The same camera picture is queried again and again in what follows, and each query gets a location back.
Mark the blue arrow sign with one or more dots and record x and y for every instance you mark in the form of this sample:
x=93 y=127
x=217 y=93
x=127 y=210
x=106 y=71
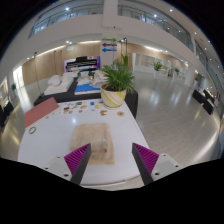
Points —
x=109 y=50

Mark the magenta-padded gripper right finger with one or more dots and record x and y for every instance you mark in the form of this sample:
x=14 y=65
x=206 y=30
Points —
x=146 y=160

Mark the sheet with colourful stickers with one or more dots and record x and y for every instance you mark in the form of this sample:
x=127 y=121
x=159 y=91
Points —
x=75 y=107

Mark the group of black chairs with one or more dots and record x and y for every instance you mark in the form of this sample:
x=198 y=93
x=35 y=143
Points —
x=203 y=100
x=6 y=113

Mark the purple backdrop panel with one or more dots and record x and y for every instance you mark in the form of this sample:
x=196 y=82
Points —
x=98 y=63

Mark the beige knitted towel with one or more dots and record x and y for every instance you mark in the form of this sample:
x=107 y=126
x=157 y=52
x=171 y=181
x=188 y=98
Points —
x=95 y=136

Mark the potted plant in striped pot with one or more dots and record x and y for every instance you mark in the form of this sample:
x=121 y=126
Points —
x=112 y=99

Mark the black low display table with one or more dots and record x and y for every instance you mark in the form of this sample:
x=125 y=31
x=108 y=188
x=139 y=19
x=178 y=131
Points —
x=63 y=96

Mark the pink flat board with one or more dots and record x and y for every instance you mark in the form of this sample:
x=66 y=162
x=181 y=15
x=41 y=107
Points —
x=40 y=111

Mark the purple arrow sign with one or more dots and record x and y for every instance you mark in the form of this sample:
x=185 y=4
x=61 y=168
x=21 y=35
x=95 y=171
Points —
x=109 y=44

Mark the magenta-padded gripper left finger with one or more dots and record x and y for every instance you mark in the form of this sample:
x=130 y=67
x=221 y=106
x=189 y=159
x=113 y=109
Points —
x=77 y=160

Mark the large indoor plant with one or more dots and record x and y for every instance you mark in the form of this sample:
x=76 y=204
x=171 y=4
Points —
x=157 y=66

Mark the black piano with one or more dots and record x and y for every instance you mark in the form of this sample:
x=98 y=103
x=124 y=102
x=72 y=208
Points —
x=81 y=61

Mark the black lamp stand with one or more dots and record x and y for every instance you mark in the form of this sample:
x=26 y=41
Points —
x=37 y=73
x=122 y=46
x=126 y=46

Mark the small indoor plant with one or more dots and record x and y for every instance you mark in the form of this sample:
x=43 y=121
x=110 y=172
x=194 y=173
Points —
x=13 y=86

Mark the small wooden disc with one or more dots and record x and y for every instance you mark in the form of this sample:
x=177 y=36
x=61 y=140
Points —
x=103 y=112
x=120 y=113

